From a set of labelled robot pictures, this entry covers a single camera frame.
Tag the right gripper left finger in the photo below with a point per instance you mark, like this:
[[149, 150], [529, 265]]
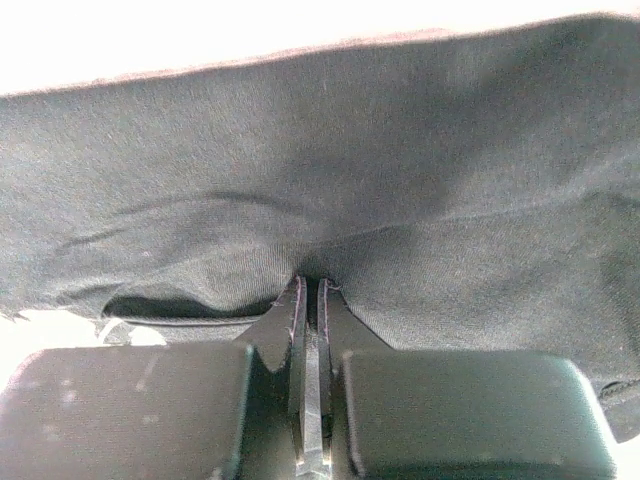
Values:
[[201, 410]]

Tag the black t shirt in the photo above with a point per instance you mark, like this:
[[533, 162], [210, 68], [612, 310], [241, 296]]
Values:
[[468, 193]]

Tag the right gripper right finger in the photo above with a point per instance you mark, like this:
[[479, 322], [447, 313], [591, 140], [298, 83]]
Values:
[[454, 414]]

